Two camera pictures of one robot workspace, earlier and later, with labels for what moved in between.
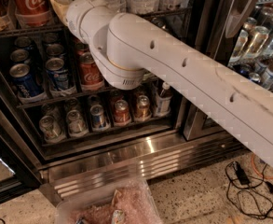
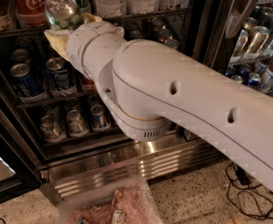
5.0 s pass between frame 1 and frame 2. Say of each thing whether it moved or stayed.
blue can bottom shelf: stayed
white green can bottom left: stayed
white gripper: moved
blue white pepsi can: stayed
